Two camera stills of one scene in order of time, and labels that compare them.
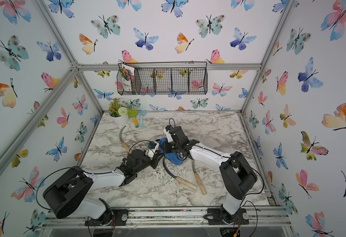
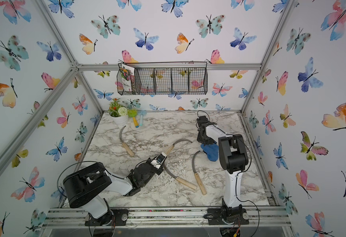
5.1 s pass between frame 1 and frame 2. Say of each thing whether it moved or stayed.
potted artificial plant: stayed
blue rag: moved
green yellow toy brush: stayed
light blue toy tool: stayed
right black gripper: moved
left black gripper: moved
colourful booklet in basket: stayed
